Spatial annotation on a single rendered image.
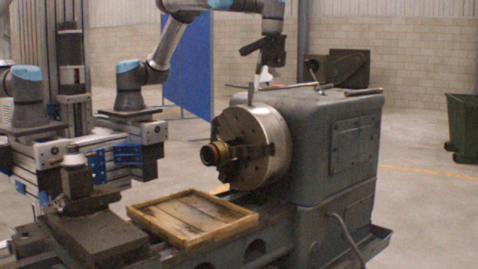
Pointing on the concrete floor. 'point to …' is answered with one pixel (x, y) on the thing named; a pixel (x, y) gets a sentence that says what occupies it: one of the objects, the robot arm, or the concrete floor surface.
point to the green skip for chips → (462, 128)
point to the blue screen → (192, 71)
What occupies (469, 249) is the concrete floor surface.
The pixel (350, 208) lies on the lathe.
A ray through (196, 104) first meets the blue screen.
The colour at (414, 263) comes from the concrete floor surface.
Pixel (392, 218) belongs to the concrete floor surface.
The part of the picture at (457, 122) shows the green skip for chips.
